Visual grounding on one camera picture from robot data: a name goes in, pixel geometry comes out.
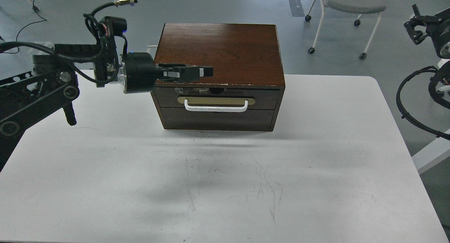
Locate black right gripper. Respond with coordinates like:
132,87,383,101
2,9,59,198
404,4,450,59

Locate dark wooden drawer cabinet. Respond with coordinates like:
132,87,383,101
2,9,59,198
151,23,285,132

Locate grey office chair on wheels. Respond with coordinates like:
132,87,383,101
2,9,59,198
305,0,387,60

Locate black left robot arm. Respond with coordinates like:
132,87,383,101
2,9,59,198
0,0,213,168

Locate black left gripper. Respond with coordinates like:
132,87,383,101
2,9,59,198
119,52,214,94

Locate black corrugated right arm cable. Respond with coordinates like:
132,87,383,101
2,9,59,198
396,66,450,141

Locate black cable on floor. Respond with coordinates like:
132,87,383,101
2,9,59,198
0,0,47,55

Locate grey tape strip on floor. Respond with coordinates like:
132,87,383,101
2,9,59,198
288,0,305,17

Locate wooden drawer with white handle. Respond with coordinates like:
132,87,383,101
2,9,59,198
152,87,283,110

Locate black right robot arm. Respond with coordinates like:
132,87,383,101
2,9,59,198
404,4,450,109

